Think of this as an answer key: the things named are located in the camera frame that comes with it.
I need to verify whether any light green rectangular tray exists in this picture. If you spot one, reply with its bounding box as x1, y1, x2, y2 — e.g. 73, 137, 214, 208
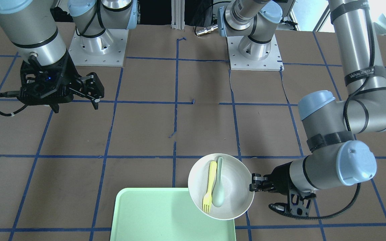
110, 188, 236, 241

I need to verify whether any white round plate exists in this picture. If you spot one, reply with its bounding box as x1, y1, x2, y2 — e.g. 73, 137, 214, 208
187, 153, 255, 221

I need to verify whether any aluminium frame post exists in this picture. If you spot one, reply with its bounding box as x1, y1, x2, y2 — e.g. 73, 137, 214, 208
171, 0, 185, 31

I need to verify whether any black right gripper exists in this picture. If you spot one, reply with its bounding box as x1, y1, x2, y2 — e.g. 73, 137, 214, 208
19, 51, 105, 114

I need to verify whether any yellow plastic fork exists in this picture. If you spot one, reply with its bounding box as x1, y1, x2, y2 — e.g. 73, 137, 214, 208
202, 161, 217, 214

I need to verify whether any gold cylindrical metal tool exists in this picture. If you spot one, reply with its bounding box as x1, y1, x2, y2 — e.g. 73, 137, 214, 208
195, 24, 218, 37

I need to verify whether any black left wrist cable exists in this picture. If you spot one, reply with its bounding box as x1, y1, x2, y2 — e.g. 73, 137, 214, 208
300, 182, 362, 220

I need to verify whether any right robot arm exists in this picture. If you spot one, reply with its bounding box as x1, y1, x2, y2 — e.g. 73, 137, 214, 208
0, 0, 138, 116

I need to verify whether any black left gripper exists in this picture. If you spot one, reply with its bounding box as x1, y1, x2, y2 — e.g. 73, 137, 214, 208
249, 164, 291, 195

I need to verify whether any pale green plastic spoon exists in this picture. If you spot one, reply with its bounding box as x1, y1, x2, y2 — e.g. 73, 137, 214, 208
212, 156, 224, 207

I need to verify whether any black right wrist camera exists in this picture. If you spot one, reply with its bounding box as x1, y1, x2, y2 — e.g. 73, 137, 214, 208
16, 70, 74, 105

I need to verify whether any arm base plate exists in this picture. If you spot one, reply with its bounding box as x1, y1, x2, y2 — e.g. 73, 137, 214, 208
68, 29, 129, 67
226, 35, 284, 72

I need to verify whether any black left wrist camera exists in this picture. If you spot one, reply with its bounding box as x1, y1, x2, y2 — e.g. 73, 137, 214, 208
268, 192, 320, 220

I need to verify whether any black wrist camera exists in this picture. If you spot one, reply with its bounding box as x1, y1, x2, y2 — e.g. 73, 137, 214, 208
16, 70, 74, 105
268, 192, 320, 220

